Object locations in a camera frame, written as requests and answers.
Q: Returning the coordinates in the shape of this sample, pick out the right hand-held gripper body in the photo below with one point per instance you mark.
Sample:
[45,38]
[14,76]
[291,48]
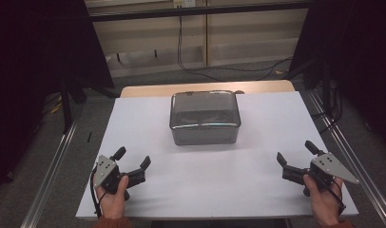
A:
[330,166]

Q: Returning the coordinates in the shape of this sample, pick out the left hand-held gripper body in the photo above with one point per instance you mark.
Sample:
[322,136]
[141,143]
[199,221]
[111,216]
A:
[106,167]

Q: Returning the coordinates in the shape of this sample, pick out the grey box with clear lid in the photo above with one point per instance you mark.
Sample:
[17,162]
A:
[204,109]

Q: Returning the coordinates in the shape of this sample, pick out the person's left hand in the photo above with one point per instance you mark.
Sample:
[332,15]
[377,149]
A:
[113,204]

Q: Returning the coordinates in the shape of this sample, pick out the person's right hand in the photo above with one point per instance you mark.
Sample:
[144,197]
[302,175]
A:
[325,205]

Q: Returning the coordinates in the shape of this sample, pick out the small black floor item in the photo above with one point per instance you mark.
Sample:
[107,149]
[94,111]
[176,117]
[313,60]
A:
[89,136]

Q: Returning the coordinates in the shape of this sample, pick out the white table cover sheet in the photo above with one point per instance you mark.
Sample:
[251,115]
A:
[213,177]

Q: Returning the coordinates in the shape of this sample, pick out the black metal stand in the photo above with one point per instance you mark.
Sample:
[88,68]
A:
[66,104]

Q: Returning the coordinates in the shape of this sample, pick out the black curtain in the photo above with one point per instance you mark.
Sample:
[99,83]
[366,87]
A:
[356,47]
[32,63]

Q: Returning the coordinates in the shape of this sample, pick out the black horizontal bar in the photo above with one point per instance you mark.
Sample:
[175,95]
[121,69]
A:
[197,11]

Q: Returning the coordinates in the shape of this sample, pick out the aluminium floor rail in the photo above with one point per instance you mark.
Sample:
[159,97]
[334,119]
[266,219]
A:
[356,158]
[51,171]

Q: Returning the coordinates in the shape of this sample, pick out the white wall socket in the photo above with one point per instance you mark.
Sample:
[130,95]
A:
[184,3]

